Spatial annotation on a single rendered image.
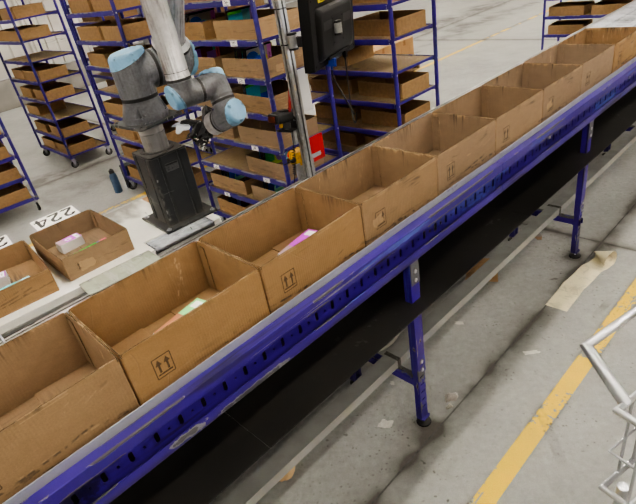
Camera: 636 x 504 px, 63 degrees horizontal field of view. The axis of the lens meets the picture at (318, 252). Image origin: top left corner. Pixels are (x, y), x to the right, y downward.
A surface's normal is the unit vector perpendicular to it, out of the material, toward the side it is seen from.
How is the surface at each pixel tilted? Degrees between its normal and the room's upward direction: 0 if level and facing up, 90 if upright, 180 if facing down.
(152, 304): 89
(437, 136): 90
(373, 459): 0
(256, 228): 90
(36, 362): 89
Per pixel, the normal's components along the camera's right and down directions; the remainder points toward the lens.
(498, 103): -0.69, 0.45
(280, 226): 0.70, 0.26
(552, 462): -0.16, -0.85
